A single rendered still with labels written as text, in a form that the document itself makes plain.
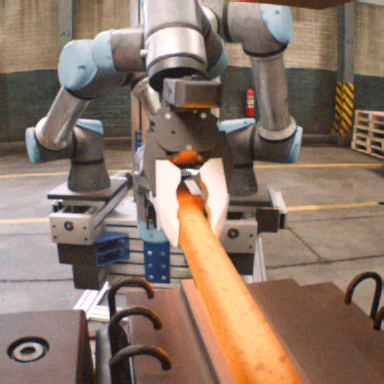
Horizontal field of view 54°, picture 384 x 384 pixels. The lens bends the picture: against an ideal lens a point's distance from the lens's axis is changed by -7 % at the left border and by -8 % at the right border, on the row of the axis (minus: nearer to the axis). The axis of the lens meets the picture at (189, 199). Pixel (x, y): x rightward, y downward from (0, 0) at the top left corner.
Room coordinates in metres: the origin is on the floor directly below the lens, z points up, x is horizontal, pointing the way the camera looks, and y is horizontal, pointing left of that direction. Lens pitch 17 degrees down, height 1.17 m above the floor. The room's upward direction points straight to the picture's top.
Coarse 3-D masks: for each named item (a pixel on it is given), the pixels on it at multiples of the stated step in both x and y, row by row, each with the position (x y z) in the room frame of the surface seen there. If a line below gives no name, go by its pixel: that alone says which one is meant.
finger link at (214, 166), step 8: (208, 160) 0.43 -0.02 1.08; (216, 160) 0.43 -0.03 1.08; (208, 168) 0.43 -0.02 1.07; (216, 168) 0.43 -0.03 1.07; (200, 176) 0.42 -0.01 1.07; (208, 176) 0.42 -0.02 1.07; (216, 176) 0.42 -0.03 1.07; (224, 176) 0.43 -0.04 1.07; (200, 184) 0.43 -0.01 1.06; (208, 184) 0.42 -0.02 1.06; (216, 184) 0.42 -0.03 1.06; (224, 184) 0.42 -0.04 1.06; (208, 192) 0.41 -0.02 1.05; (216, 192) 0.42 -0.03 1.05; (224, 192) 0.42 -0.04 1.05; (208, 200) 0.41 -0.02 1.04; (216, 200) 0.41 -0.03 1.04; (224, 200) 0.41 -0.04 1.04; (208, 208) 0.41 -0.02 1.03; (216, 208) 0.41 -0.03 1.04; (224, 208) 0.41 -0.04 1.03; (208, 216) 0.41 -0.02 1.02; (216, 216) 0.40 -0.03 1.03; (224, 216) 0.41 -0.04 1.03; (216, 224) 0.40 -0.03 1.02; (216, 232) 0.40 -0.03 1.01
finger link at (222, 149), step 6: (222, 132) 0.45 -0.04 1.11; (222, 138) 0.45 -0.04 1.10; (216, 144) 0.44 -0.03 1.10; (222, 144) 0.44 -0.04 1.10; (228, 144) 0.45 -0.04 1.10; (210, 150) 0.44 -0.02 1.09; (216, 150) 0.44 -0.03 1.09; (222, 150) 0.44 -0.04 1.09; (228, 150) 0.44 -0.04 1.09; (210, 156) 0.44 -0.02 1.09; (216, 156) 0.44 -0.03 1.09; (222, 156) 0.44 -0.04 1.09; (228, 156) 0.44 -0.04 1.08; (222, 162) 0.43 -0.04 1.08; (228, 162) 0.43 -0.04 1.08; (228, 168) 0.43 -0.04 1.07; (228, 174) 0.43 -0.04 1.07; (228, 180) 0.42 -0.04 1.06; (228, 186) 0.42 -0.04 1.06; (228, 192) 0.42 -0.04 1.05
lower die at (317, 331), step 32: (192, 288) 0.30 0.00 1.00; (256, 288) 0.32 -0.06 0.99; (288, 288) 0.31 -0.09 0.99; (320, 288) 0.33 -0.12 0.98; (128, 320) 0.26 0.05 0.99; (192, 320) 0.26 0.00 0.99; (288, 320) 0.26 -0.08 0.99; (320, 320) 0.26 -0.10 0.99; (352, 320) 0.27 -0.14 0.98; (192, 352) 0.22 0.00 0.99; (288, 352) 0.21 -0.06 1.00; (320, 352) 0.22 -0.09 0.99; (352, 352) 0.22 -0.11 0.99
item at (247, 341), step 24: (192, 216) 0.42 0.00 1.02; (192, 240) 0.36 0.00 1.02; (216, 240) 0.36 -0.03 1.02; (192, 264) 0.33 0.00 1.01; (216, 264) 0.31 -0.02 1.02; (216, 288) 0.27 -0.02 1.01; (240, 288) 0.27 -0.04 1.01; (216, 312) 0.25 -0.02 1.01; (240, 312) 0.24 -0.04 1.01; (240, 336) 0.21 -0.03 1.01; (264, 336) 0.21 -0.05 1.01; (240, 360) 0.19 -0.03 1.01; (264, 360) 0.19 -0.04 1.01; (288, 360) 0.19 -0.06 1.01
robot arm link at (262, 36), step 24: (240, 24) 0.95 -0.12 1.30; (264, 24) 0.93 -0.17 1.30; (288, 24) 0.96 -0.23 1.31; (264, 48) 0.96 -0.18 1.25; (264, 72) 1.02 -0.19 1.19; (264, 96) 1.07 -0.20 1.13; (264, 120) 1.13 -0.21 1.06; (288, 120) 1.13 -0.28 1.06; (264, 144) 1.17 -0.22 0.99; (288, 144) 1.15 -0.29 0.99
